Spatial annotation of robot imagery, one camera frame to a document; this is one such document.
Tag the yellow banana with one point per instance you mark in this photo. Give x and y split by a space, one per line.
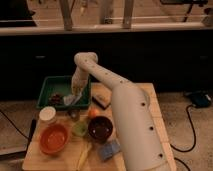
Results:
84 156

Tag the light grey towel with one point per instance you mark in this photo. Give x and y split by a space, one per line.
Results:
71 99

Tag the orange fruit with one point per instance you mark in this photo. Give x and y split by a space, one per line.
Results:
93 112

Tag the white lidded jar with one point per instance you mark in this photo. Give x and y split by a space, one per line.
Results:
48 115

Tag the small green cup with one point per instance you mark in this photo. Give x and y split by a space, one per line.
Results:
80 128

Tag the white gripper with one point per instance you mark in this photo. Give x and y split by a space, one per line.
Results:
79 81

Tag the brown board eraser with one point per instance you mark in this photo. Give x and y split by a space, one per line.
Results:
101 101

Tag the dark grapes bunch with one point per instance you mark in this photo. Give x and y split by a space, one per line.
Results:
55 99

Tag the orange bowl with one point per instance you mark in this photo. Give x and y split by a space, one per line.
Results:
53 139

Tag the blue sponge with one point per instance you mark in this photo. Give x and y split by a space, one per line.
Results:
108 150

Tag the green plastic tray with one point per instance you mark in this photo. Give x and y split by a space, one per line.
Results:
61 86

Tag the dark brown bowl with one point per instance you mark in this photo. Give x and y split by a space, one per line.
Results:
100 128

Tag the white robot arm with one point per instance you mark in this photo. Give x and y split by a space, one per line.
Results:
140 143

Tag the dark blue floor device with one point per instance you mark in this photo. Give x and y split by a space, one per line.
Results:
201 100

